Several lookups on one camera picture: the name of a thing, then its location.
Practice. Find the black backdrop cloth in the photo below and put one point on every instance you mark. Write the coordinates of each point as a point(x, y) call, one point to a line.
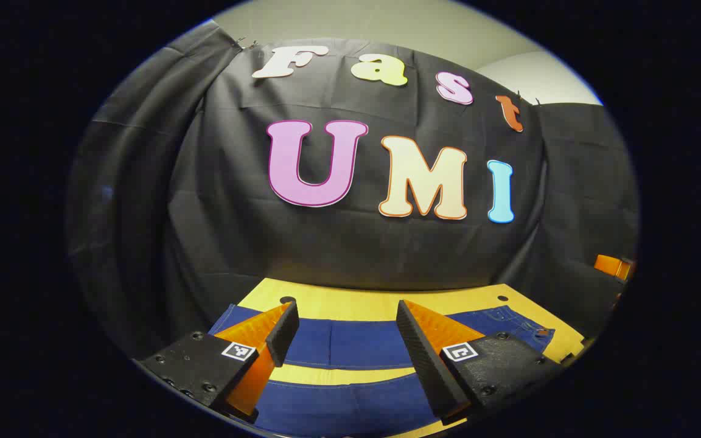
point(235, 243)

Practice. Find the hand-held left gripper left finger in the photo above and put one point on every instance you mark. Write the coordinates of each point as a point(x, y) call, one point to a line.
point(284, 333)

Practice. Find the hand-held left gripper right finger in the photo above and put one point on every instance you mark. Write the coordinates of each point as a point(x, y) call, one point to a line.
point(423, 359)

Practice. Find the blue denim jeans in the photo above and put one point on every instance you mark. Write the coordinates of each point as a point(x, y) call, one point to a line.
point(356, 344)

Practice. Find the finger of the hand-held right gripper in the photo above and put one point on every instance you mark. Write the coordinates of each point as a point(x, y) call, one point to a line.
point(609, 265)

